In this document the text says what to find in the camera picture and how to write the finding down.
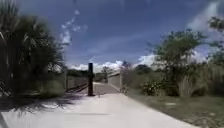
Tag grass verge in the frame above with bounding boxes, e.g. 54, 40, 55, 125
123, 89, 224, 128
0, 89, 86, 109

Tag wooden bridge railing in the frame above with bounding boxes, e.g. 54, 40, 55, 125
106, 70, 124, 92
64, 74, 90, 94

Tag dark bollard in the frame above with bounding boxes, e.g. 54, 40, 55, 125
87, 62, 95, 97

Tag bushes and small trees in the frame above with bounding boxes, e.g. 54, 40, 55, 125
124, 16, 224, 98

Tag palm bushes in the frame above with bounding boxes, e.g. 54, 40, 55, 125
0, 2, 68, 100

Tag wooden bridge deck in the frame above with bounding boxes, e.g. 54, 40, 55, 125
92, 81, 120, 96

